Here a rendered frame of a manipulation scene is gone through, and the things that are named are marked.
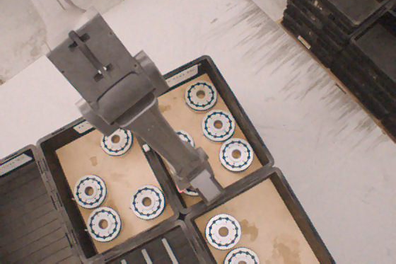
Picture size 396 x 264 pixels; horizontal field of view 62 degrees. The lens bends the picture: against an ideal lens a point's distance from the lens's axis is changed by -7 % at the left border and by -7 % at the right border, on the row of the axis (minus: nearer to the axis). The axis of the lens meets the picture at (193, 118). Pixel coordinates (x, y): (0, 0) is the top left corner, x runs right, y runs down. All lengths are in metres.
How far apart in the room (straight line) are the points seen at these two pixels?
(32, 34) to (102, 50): 2.16
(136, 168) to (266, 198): 0.41
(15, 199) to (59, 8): 0.86
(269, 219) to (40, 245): 0.70
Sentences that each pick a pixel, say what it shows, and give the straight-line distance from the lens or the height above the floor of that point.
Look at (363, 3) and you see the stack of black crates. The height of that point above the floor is 0.49.
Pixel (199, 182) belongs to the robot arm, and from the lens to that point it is 0.82.
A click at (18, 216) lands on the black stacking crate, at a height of 0.83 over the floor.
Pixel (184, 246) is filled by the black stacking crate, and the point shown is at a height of 0.83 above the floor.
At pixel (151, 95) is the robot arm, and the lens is 0.47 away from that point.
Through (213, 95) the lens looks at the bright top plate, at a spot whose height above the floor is 0.86.
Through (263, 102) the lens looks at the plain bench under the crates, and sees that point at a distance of 1.29.
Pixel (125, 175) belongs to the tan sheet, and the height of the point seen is 0.83.
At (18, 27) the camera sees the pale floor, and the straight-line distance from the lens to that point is 2.64.
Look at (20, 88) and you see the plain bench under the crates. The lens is 1.50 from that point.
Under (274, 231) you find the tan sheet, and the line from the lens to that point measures 1.08.
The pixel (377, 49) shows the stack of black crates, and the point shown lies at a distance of 1.96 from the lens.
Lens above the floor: 1.89
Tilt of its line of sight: 71 degrees down
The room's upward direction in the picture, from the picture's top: 7 degrees counter-clockwise
